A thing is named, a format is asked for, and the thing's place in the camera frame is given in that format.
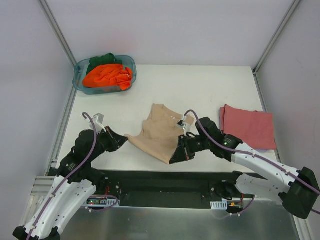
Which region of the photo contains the beige t shirt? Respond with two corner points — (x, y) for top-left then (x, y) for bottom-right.
(124, 104), (195, 165)

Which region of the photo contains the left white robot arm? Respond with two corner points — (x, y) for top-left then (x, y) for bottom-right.
(12, 126), (128, 240)

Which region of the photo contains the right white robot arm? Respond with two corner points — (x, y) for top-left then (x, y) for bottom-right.
(169, 117), (320, 219)

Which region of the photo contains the folded red t shirt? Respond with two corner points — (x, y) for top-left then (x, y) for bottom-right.
(219, 104), (277, 150)

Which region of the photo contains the orange t shirt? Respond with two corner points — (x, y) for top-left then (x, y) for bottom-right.
(82, 64), (134, 91)

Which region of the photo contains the teal plastic basket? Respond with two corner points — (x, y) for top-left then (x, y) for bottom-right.
(72, 55), (137, 95)

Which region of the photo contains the green t shirt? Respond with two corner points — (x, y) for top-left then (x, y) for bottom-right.
(86, 53), (123, 75)

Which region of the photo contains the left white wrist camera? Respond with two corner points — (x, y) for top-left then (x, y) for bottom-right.
(90, 113), (106, 134)

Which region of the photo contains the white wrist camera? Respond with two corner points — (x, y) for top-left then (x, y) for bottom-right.
(90, 113), (106, 134)
(176, 115), (190, 133)

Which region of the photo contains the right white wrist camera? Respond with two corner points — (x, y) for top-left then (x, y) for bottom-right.
(176, 115), (190, 133)

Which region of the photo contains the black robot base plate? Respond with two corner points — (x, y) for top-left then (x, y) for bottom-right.
(47, 167), (253, 210)

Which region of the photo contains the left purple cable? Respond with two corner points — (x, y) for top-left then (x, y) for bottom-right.
(26, 112), (120, 240)

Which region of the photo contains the left aluminium frame post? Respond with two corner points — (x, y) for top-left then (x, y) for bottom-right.
(37, 0), (77, 67)

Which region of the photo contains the aluminium frame post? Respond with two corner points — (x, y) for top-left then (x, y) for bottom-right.
(252, 0), (303, 76)
(37, 0), (77, 67)

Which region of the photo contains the right aluminium frame post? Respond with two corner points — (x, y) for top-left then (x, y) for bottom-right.
(252, 0), (303, 76)

